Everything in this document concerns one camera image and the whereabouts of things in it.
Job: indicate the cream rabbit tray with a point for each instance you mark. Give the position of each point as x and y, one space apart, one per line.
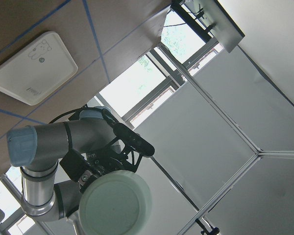
37 70

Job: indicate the pale green cup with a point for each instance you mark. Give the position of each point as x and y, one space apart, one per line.
118 203

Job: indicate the brown paper table mat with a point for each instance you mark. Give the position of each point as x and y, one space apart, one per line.
104 37

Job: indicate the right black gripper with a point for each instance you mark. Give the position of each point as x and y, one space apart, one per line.
85 170

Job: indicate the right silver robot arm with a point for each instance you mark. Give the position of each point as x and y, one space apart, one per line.
60 160

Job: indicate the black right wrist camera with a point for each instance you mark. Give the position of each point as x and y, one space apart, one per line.
129 137

